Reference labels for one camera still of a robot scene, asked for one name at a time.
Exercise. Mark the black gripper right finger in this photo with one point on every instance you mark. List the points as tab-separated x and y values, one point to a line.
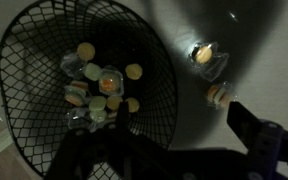
245	125

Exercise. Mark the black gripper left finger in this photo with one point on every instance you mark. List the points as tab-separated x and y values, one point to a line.
123	115

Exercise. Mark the yellow round candy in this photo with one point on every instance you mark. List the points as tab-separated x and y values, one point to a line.
114	102
86	51
134	71
133	105

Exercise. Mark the green round candy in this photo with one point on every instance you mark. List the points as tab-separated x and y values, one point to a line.
98	115
97	103
92	71

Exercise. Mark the orange candy in clear wrapper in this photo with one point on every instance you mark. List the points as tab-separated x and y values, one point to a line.
110	82
217	95

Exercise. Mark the empty clear candy wrapper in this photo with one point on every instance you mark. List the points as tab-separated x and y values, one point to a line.
77	117
71	65

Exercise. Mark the orange stacked wrapped candy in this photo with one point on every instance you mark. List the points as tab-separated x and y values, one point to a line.
75	93

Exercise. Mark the yellow candy in clear wrapper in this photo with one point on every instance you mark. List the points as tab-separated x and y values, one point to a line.
203	54

